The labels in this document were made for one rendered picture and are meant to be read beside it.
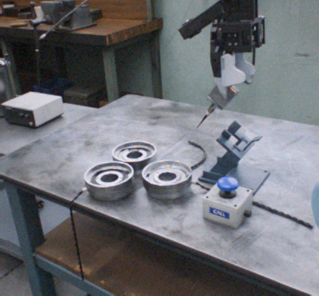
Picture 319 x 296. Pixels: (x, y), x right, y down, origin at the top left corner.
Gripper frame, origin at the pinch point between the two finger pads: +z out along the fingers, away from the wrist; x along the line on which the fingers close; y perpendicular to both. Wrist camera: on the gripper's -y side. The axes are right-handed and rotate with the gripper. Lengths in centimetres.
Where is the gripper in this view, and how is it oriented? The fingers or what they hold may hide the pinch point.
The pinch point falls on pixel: (225, 90)
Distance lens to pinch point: 84.2
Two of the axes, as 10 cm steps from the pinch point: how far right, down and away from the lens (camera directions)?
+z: 1.2, 9.1, 3.9
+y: 8.3, 1.2, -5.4
